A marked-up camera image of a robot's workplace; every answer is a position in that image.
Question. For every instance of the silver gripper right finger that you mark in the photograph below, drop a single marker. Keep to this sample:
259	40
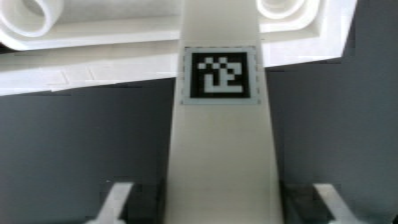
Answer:
337	205

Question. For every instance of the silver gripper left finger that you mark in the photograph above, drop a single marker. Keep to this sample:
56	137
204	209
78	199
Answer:
110	215

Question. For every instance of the white desk top tray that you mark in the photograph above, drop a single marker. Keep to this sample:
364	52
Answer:
303	24

